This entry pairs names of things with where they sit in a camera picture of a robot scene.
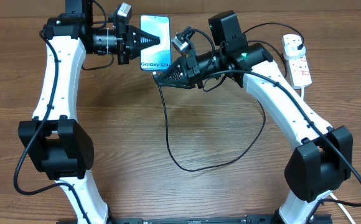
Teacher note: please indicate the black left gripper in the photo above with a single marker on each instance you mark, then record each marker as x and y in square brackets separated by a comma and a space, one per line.
[134, 35]

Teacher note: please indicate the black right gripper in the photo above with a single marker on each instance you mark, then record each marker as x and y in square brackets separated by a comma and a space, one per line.
[190, 71]

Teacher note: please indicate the blue Galaxy smartphone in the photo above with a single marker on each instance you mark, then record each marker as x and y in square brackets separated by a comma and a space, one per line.
[158, 56]

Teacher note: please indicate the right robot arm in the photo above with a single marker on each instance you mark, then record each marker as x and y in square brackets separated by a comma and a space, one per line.
[322, 155]

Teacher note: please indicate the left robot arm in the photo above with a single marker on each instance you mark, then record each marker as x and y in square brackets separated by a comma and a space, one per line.
[53, 139]

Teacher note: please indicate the white charger plug adapter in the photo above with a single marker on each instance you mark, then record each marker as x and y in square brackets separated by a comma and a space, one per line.
[292, 52]

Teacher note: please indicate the white power strip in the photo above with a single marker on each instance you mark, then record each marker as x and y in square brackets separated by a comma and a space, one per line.
[298, 68]

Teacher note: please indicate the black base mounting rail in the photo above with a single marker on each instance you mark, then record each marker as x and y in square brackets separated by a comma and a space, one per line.
[196, 220]

